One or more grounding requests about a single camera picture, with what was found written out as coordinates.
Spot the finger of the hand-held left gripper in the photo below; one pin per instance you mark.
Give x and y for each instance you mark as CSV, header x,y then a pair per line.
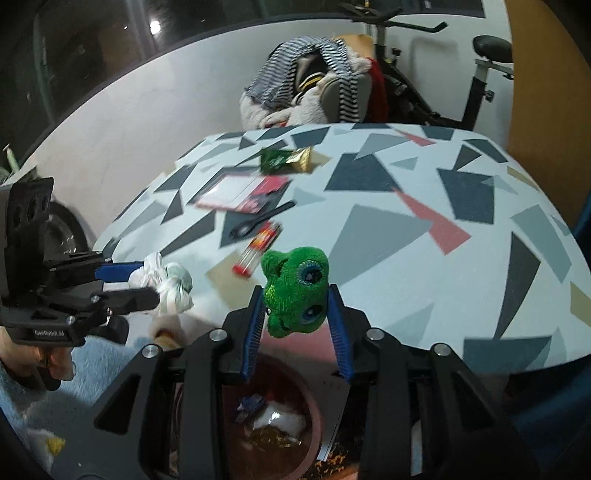
x,y
134,299
120,271

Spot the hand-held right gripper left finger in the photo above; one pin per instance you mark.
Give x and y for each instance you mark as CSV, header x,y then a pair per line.
x,y
251,341

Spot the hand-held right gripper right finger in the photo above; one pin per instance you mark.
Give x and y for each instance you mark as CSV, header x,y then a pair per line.
x,y
339,341

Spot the white knotted plastic bag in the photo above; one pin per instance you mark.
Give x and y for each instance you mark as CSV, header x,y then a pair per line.
x,y
171,288

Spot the brown round basin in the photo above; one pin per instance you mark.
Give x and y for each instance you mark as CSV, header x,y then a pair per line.
x,y
281,383

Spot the blue paper box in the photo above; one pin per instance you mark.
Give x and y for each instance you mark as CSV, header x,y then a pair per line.
x,y
249,406

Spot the green plush frog toy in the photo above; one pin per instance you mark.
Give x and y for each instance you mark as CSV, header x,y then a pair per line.
x,y
295,286

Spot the white tissue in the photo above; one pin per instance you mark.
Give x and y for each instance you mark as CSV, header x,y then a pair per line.
x,y
281,420

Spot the gold foil wrapper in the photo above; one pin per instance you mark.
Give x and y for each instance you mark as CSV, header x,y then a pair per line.
x,y
272,438

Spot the person's left hand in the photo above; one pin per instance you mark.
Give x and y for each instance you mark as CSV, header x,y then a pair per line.
x,y
60,364

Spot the cream cylindrical container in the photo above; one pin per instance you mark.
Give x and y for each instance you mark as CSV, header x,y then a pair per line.
x,y
175,330

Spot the white cardboard sheet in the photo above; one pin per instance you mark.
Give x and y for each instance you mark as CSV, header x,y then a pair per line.
x,y
333,406

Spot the clear tube with red cap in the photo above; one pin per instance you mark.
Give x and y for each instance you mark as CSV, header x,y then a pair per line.
x,y
254,251

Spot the black plastic spoon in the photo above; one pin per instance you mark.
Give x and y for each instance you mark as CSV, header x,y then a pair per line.
x,y
240,228

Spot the pink and red packet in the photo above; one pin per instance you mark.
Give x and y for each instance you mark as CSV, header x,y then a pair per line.
x,y
231,191

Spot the green and gold wrapper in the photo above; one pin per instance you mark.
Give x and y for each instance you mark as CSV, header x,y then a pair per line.
x,y
277,159

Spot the white fleece garment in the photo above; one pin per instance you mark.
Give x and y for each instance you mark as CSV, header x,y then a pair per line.
x,y
309,113

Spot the wooden chair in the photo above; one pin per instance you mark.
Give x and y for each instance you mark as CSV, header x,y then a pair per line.
x,y
334,99

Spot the red garment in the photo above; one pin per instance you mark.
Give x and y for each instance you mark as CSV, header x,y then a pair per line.
x,y
378,92

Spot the dark sweater with yellow stripes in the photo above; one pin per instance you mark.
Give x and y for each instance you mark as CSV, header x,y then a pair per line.
x,y
309,69

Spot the ochre wooden panel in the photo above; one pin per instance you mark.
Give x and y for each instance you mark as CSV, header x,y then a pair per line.
x,y
545,92

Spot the black exercise bike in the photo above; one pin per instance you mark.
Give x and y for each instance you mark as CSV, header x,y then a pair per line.
x,y
494,48

